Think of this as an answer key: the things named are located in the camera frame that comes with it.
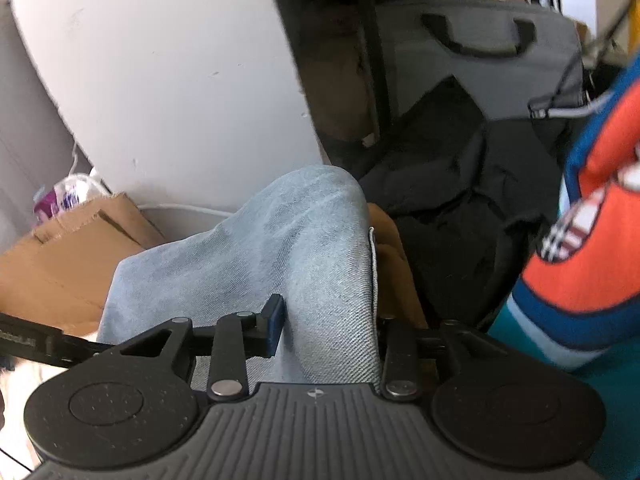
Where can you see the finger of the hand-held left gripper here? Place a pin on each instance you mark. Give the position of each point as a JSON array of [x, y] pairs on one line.
[[85, 345]]

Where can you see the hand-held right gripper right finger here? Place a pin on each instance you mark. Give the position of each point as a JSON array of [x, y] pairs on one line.
[[400, 355]]

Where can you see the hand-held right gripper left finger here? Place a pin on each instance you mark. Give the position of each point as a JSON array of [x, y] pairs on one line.
[[275, 322]]

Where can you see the blue denim jeans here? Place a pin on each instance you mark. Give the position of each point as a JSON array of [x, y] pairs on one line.
[[300, 260]]

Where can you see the brown folded blanket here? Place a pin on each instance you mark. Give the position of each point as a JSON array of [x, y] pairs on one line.
[[395, 270]]

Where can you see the brown cardboard sheet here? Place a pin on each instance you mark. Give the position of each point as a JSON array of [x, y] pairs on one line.
[[65, 260]]

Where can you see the purple packet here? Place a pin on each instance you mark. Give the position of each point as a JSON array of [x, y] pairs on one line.
[[42, 207]]

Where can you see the white printed packet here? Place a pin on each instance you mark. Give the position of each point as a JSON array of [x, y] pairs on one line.
[[75, 192]]

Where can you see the black cloth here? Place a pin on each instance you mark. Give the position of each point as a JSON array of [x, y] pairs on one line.
[[450, 195]]

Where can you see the grey cabinet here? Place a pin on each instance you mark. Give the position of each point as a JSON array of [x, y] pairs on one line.
[[35, 135]]

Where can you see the teal printed cloth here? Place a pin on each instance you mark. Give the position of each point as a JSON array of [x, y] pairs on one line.
[[585, 240]]

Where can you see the brown box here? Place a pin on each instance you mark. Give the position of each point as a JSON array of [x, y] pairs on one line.
[[340, 95]]

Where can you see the black metal rack post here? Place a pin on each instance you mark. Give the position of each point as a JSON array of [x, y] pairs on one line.
[[372, 50]]

